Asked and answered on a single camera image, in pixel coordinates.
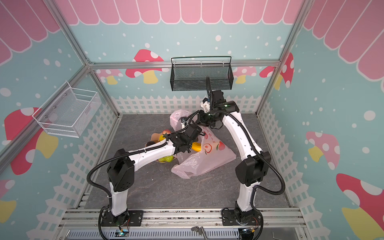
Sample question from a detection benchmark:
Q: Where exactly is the yellow banana bunch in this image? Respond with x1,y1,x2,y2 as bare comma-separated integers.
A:
191,142,202,152

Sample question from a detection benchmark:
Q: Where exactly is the pink printed plastic bag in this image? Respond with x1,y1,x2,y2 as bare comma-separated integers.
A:
171,127,236,179

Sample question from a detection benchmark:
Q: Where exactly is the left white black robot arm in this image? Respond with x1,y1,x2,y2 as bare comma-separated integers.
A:
87,124,203,227

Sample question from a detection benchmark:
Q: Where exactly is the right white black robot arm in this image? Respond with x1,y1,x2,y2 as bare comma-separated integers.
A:
197,77,286,228

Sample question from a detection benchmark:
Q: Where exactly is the green custard apple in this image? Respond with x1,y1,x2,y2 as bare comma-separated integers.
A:
157,155,174,163

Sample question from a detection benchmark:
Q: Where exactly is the tan wavy fruit plate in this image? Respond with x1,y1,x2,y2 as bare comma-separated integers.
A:
145,133,163,147

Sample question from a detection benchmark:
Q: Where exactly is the black mesh wall basket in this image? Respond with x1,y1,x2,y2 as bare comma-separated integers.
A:
170,56,234,92

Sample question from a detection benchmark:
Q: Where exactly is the white wire wall basket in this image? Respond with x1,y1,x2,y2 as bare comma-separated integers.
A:
32,82,102,138

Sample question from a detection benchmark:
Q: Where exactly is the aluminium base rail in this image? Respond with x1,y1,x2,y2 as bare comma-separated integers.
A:
56,206,310,240

